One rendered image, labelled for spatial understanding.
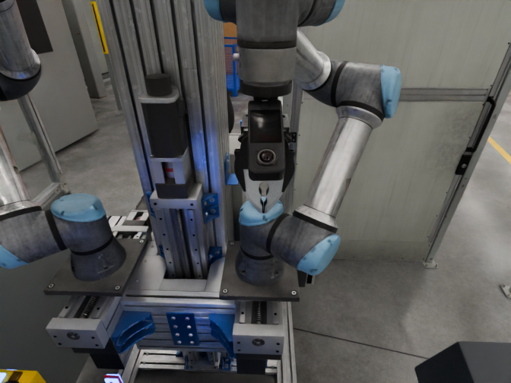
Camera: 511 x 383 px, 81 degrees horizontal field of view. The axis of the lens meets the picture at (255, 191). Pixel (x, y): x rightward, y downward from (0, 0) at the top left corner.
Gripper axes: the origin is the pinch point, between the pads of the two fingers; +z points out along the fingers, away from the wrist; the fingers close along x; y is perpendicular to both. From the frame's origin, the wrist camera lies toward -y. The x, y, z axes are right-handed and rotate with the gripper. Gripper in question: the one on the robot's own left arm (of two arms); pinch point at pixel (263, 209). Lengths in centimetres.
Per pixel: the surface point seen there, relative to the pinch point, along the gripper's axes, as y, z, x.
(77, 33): 560, 24, 344
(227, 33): 761, 41, 94
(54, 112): 320, 92, 265
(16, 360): 19, 90, 95
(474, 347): -12.1, 17.8, -34.2
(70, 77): 361, 58, 256
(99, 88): 566, 123, 334
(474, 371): -15.4, 18.6, -32.7
